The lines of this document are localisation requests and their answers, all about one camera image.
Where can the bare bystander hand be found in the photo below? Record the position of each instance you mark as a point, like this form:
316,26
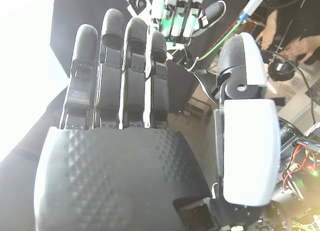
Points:
266,39
302,48

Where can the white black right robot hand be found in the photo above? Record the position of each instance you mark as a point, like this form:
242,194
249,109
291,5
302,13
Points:
112,178

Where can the black round cup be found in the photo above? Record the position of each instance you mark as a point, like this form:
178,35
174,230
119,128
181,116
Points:
280,71

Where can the bystander torso in black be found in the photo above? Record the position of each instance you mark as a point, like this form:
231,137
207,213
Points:
295,13

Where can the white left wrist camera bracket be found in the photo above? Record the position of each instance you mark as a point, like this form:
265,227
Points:
137,2

